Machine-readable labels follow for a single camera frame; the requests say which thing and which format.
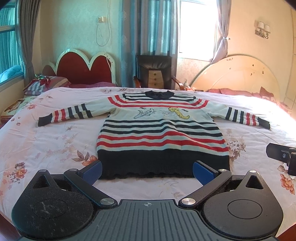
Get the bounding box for striped knit children's sweater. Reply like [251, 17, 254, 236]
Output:
[38, 90, 270, 179]

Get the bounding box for black leather wooden armchair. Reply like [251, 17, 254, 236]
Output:
[133, 55, 185, 90]

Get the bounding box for red heart-shaped headboard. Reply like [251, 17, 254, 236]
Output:
[42, 48, 117, 86]

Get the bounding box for pink pillow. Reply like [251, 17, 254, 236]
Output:
[207, 88, 262, 98]

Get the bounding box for cream arched headboard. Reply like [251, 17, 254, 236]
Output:
[191, 55, 280, 101]

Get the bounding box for grey left curtain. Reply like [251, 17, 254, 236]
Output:
[16, 0, 41, 85]

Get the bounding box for teal curtain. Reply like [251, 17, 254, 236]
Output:
[120, 1, 178, 87]

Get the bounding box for wall lamp sconce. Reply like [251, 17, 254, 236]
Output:
[255, 21, 270, 39]

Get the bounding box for floral white bed quilt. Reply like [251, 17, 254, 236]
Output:
[1, 87, 295, 233]

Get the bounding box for striped pillow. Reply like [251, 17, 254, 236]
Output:
[23, 74, 70, 96]

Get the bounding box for grey tied-back curtain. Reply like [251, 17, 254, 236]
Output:
[211, 0, 232, 64]

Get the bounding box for magenta pillow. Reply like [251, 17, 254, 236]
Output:
[69, 82, 116, 88]

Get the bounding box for orange patterned cushion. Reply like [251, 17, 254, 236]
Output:
[259, 87, 277, 103]

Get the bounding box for white wall cable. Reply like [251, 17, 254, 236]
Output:
[95, 16, 112, 47]

